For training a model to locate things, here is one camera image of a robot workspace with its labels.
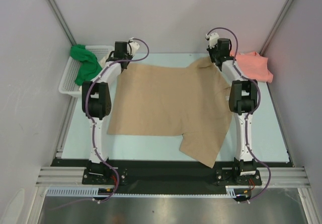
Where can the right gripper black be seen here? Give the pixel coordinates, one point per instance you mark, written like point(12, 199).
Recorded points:
point(216, 58)

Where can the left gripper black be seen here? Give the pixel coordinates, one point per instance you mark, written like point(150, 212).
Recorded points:
point(129, 55)

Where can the tan t shirt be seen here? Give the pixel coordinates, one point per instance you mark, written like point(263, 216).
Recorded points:
point(174, 101)

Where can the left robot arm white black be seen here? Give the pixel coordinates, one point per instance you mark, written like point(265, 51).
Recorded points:
point(97, 105)

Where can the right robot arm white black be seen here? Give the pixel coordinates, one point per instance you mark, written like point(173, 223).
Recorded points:
point(242, 101)

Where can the cream t shirt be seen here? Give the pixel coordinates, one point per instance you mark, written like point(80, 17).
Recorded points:
point(102, 62)

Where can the green t shirt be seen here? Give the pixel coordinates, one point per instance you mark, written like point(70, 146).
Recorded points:
point(89, 66)

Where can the pink folded t shirt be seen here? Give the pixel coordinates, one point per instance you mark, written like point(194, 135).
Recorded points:
point(254, 66)

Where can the white plastic basket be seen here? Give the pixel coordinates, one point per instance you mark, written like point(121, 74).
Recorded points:
point(67, 84)

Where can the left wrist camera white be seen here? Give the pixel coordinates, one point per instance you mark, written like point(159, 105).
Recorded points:
point(132, 46)

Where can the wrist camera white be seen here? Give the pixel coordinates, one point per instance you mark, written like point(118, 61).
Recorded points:
point(212, 39)
point(132, 46)

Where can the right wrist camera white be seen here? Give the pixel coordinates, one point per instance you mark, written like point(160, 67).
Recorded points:
point(212, 39)

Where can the left corner aluminium post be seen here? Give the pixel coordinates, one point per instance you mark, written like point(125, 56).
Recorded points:
point(61, 21)

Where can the corner aluminium post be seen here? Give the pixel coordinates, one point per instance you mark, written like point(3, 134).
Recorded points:
point(61, 21)
point(278, 22)

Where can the right corner aluminium post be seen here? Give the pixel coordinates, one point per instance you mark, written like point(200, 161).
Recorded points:
point(278, 22)

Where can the white slotted cable duct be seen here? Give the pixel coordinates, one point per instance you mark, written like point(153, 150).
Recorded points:
point(96, 192)

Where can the aluminium frame rail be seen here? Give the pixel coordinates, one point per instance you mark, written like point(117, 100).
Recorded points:
point(272, 178)

